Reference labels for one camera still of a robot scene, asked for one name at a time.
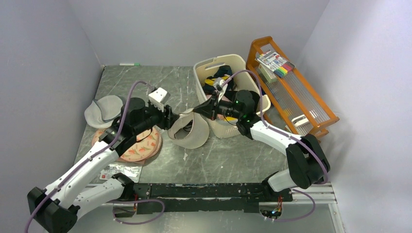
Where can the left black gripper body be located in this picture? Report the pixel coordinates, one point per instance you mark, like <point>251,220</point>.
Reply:
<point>158,118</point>

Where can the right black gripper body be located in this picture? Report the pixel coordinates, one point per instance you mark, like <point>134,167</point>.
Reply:
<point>222,107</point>

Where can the white mesh laundry bag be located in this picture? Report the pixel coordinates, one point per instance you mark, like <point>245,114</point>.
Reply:
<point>193,139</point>

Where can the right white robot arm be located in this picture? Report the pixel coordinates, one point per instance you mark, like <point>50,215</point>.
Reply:
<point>307,163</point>

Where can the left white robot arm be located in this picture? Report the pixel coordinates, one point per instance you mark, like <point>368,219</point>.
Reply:
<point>58,206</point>

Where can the black bra in mesh bag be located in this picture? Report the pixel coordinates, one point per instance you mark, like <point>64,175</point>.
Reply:
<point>187,128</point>

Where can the floral pink laundry bag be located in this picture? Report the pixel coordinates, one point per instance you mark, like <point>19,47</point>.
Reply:
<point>148,145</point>

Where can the cream plastic laundry basket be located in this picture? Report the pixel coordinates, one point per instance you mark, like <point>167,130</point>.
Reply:
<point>223,127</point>

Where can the black yellow garment in basket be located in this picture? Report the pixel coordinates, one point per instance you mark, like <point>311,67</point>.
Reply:
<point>223,72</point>

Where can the green white marker pen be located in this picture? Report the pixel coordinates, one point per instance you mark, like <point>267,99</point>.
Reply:
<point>129,64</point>

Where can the coloured marker pen pack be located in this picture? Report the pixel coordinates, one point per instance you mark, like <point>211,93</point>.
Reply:
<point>277,64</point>

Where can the orange wooden rack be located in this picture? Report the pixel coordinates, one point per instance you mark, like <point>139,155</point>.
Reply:
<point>298,104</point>

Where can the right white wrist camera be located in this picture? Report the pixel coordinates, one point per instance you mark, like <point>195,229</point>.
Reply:
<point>220,87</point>

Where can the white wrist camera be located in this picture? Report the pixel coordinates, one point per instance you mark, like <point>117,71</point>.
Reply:
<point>158,98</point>
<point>220,87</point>

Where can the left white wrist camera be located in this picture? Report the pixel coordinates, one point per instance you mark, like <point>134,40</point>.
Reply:
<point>158,98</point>

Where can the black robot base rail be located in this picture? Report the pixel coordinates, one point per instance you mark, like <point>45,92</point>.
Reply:
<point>173,197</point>

